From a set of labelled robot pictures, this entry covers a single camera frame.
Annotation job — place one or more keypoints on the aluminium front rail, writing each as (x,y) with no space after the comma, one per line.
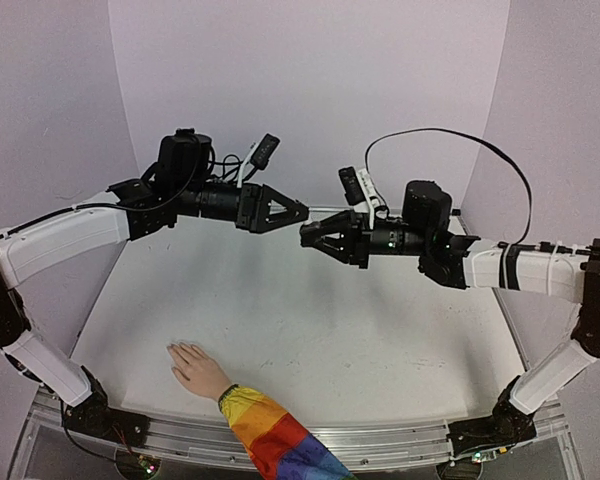
(47,449)

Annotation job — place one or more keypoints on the rainbow sleeve forearm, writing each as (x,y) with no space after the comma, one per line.
(279,446)

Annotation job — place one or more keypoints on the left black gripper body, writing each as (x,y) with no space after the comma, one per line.
(245,213)

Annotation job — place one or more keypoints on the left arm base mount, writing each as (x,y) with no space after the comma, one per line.
(95,418)

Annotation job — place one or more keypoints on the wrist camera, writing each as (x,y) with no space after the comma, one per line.
(360,192)
(257,158)

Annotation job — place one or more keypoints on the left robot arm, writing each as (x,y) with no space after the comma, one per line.
(180,183)

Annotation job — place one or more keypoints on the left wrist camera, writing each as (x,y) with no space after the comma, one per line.
(257,158)

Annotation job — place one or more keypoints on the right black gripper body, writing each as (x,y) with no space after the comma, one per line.
(355,240)

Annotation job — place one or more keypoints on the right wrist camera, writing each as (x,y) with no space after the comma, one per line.
(360,192)

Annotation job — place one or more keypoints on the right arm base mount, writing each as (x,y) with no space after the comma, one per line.
(505,427)

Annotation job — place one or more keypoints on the mannequin hand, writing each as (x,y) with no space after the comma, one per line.
(197,372)

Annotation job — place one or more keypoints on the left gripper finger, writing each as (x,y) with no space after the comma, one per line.
(282,219)
(286,196)

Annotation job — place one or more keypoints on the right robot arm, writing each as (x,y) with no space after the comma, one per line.
(571,273)

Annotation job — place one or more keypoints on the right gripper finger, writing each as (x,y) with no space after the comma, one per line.
(337,223)
(339,248)

